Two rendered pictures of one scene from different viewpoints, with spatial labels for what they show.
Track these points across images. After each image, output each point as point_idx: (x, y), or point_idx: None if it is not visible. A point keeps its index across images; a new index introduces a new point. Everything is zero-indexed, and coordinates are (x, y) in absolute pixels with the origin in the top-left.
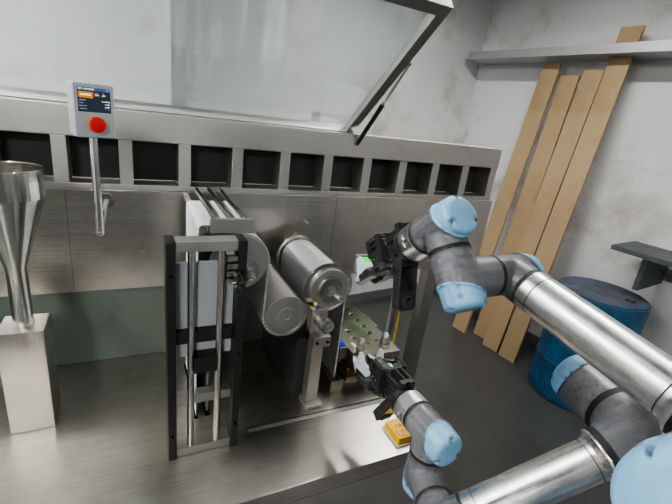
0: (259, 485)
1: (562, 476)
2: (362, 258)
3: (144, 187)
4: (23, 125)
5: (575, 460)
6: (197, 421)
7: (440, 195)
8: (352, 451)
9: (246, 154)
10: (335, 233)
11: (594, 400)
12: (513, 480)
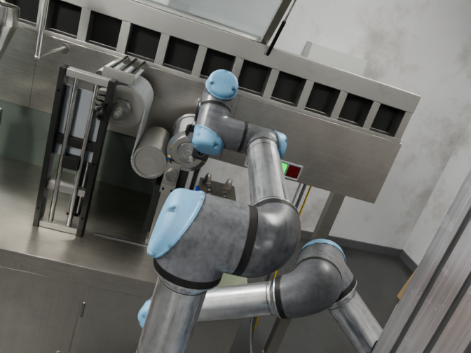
0: (76, 259)
1: (240, 295)
2: None
3: (91, 45)
4: None
5: (255, 288)
6: (66, 216)
7: (343, 122)
8: (155, 274)
9: (176, 42)
10: None
11: (300, 261)
12: (211, 290)
